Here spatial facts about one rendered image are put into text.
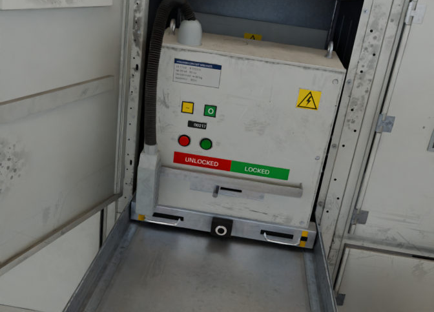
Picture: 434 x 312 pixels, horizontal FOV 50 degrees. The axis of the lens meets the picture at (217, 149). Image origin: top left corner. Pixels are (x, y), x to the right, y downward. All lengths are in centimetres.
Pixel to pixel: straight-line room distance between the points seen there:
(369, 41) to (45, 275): 129
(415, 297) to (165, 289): 86
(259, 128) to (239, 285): 41
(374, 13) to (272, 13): 82
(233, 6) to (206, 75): 93
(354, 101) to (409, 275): 60
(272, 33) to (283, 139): 77
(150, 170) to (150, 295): 30
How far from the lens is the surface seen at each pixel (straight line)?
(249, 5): 209
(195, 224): 138
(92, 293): 116
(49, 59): 116
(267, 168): 128
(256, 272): 128
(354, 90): 137
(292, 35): 194
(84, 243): 164
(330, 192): 147
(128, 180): 150
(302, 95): 121
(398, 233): 155
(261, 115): 122
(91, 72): 129
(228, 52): 118
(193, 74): 120
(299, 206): 134
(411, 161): 145
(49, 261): 173
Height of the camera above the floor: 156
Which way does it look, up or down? 21 degrees down
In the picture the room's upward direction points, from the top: 8 degrees clockwise
